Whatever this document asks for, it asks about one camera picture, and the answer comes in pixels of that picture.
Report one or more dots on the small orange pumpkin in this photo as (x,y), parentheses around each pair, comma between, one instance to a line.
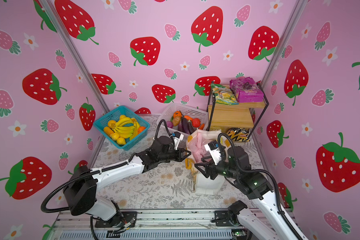
(177,114)

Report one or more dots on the green yellow snack bag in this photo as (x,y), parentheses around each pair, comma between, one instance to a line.
(223,95)

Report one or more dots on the purple onion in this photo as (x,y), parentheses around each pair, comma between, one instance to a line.
(169,124)

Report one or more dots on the purple snack bag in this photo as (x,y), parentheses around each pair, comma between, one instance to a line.
(246,90)

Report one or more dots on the yellow banana bunch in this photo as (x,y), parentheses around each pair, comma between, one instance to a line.
(127,127)

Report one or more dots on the black wire wooden shelf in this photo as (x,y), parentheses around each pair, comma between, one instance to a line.
(234,116)

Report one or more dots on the purple eggplant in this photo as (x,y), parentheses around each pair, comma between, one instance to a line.
(184,124)

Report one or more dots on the pink plastic grocery bag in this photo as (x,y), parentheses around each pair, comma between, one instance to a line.
(196,143)

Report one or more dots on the white paper grocery bag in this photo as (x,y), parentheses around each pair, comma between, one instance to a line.
(205,183)

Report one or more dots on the brown potato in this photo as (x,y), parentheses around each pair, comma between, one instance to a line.
(176,121)

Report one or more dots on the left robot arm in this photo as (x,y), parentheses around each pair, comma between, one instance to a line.
(81,190)

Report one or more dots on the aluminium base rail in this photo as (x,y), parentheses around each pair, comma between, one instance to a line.
(177,224)

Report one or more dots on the black yellow chips bag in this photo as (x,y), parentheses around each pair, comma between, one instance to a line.
(239,134)

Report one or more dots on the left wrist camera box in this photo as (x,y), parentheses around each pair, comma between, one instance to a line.
(177,137)

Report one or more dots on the teal plastic basket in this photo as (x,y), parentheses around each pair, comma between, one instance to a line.
(105,124)

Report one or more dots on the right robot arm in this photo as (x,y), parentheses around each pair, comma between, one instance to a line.
(281,227)

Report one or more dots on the yellow lemon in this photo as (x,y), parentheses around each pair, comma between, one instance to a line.
(121,141)

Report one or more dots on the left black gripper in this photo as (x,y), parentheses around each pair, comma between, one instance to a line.
(180,156)

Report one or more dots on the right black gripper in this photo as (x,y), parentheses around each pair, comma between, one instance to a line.
(207,165)

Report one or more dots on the white plastic basket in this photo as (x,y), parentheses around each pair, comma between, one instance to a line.
(188,113)

